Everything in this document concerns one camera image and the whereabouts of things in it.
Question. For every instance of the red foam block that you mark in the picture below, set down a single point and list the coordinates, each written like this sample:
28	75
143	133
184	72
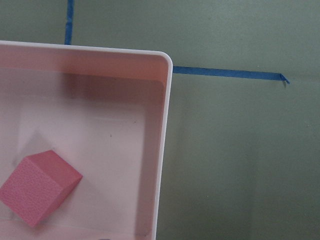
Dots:
38	186

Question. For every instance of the pink plastic bin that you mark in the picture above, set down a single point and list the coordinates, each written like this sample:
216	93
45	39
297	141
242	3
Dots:
104	111

